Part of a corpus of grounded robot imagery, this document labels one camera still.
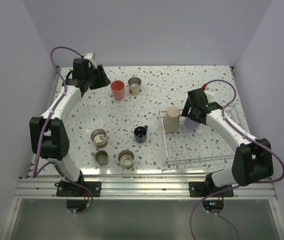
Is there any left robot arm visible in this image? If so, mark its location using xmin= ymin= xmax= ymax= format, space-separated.
xmin=30 ymin=58 xmax=111 ymax=197

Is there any pink plastic cup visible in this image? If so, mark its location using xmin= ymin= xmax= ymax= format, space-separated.
xmin=111 ymin=80 xmax=125 ymax=101

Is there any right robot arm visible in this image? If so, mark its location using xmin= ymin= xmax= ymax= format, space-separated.
xmin=182 ymin=88 xmax=273 ymax=197

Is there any beige plastic cup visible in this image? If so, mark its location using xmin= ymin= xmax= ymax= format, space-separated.
xmin=163 ymin=106 xmax=180 ymax=132

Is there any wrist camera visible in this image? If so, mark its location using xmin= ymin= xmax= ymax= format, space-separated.
xmin=81 ymin=52 xmax=98 ymax=69
xmin=201 ymin=84 xmax=215 ymax=103

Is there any lilac plastic cup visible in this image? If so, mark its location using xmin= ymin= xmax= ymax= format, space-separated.
xmin=184 ymin=117 xmax=199 ymax=130

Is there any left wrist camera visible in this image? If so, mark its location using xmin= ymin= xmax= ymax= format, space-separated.
xmin=81 ymin=52 xmax=98 ymax=69

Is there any steel cup front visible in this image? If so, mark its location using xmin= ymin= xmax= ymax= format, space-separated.
xmin=118 ymin=150 xmax=134 ymax=169

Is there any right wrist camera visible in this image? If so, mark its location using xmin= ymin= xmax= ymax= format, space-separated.
xmin=201 ymin=84 xmax=215 ymax=103

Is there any dark blue mug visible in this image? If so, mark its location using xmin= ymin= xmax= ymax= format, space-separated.
xmin=134 ymin=125 xmax=148 ymax=144

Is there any small steel mug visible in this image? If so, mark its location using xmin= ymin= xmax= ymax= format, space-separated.
xmin=91 ymin=150 xmax=109 ymax=166

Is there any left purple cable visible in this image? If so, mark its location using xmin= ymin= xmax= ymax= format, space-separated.
xmin=33 ymin=46 xmax=85 ymax=179

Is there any aluminium rail frame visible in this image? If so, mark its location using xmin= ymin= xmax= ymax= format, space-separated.
xmin=1 ymin=65 xmax=280 ymax=240

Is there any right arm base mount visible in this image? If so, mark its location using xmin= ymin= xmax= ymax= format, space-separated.
xmin=189 ymin=173 xmax=234 ymax=214

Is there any clear acrylic dish rack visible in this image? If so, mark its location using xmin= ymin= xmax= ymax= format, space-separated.
xmin=158 ymin=102 xmax=247 ymax=166

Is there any cream metal cup brown band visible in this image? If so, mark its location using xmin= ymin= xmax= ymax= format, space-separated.
xmin=128 ymin=77 xmax=141 ymax=96

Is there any steel cup brown base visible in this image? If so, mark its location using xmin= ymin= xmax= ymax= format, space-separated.
xmin=91 ymin=128 xmax=108 ymax=148

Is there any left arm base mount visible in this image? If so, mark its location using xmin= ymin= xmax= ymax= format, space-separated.
xmin=54 ymin=175 xmax=102 ymax=215

